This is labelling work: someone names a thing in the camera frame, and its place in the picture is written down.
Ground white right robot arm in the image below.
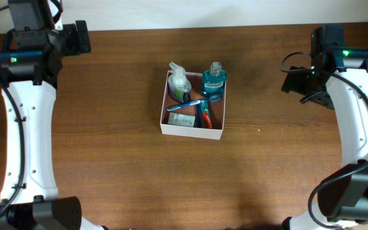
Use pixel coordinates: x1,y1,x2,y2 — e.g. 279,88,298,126
281,25,368,230

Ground blue razor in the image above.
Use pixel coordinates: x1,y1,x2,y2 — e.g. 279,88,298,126
196,104,203,128

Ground white cardboard box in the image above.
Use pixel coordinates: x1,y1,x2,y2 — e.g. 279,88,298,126
159,70,227,140

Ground green white toothpaste tube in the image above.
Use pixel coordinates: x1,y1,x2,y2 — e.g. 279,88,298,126
200,102,213,129

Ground teal mouthwash bottle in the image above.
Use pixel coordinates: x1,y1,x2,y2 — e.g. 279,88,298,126
201,62,227,98

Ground blue white toothbrush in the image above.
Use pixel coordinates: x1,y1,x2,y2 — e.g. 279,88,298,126
167,95,222,112

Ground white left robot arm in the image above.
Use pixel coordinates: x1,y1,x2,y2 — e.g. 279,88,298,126
0,0,97,230

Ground purple hand soap pump bottle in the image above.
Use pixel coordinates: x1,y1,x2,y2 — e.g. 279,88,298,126
167,62,192,104

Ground green white soap box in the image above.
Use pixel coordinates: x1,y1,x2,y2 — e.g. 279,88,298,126
167,112,196,127

